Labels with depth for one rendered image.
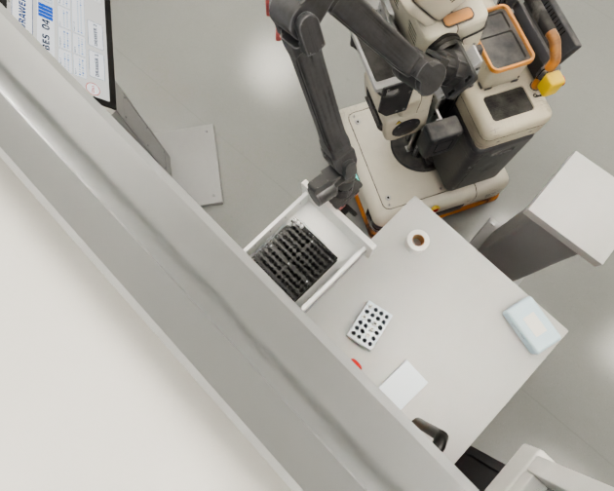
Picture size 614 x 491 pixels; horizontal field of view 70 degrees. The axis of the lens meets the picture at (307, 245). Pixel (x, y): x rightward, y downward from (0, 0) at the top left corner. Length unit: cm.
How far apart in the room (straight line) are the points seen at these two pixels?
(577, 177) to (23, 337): 166
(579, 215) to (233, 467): 157
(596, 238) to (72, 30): 173
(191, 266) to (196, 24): 280
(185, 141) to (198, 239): 233
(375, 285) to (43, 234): 125
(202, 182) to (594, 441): 219
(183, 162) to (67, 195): 225
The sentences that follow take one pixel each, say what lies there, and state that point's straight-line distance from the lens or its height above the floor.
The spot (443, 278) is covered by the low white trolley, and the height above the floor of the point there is 76.
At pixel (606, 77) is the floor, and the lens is 306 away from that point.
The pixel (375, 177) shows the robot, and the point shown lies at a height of 28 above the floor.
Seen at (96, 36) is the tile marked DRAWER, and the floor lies 100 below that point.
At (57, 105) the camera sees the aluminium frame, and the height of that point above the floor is 199.
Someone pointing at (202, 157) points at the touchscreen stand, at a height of 3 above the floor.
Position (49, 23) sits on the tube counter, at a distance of 158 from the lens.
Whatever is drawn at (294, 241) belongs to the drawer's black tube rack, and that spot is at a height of 90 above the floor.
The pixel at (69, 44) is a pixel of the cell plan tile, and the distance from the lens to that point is 157.
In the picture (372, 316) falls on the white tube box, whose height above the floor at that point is 76.
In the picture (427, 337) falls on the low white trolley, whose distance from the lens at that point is 142.
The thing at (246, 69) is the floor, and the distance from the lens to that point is 269.
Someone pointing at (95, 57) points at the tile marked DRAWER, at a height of 101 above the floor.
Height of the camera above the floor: 213
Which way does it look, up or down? 75 degrees down
